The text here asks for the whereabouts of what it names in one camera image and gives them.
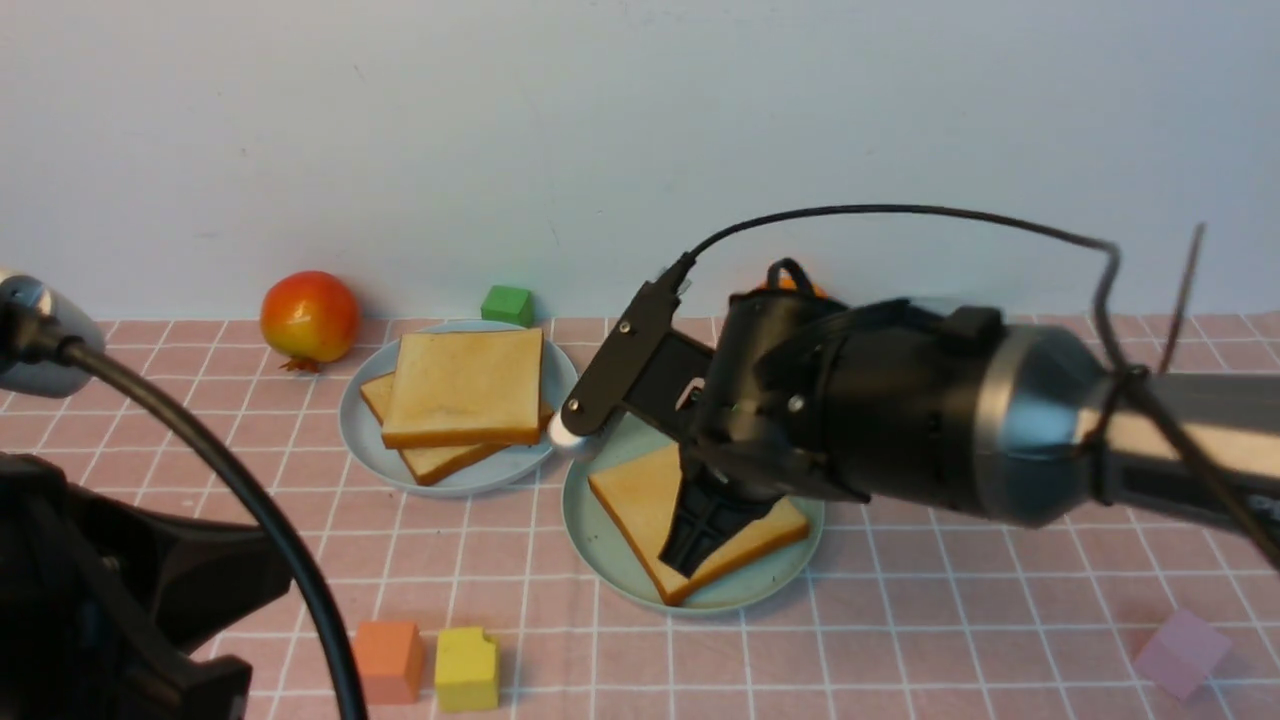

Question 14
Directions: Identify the light blue bread plate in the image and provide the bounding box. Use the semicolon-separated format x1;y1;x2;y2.
338;319;579;498

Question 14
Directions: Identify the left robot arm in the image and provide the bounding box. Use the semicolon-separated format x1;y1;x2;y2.
3;270;305;719

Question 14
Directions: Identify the orange foam cube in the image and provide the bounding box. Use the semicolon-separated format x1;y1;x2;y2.
352;620;425;706

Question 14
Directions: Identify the red yellow pomegranate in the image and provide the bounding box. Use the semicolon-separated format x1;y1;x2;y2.
259;270;362;373

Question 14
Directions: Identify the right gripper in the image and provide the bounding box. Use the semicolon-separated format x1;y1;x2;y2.
658;290;1012;578

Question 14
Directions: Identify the pink foam cube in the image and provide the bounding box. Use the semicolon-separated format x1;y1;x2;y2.
1133;609;1233;702

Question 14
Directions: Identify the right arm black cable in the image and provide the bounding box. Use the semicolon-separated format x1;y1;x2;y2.
655;202;1280;571

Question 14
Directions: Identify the yellow foam cube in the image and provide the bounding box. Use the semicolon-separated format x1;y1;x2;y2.
434;626;500;714

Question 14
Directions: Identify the green foam cube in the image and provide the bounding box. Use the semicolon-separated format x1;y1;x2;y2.
480;284;535;328

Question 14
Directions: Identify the teal centre plate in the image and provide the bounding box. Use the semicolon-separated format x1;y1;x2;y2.
561;410;826;615

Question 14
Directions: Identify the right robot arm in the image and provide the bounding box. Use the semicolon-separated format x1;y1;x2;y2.
660;290;1277;577

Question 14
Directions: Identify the pink checkered tablecloth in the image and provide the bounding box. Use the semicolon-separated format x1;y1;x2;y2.
0;313;1280;720

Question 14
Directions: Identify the orange fruit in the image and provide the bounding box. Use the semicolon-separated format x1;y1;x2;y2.
755;258;828;299

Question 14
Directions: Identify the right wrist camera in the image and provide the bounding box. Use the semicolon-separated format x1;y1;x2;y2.
547;252;714;456

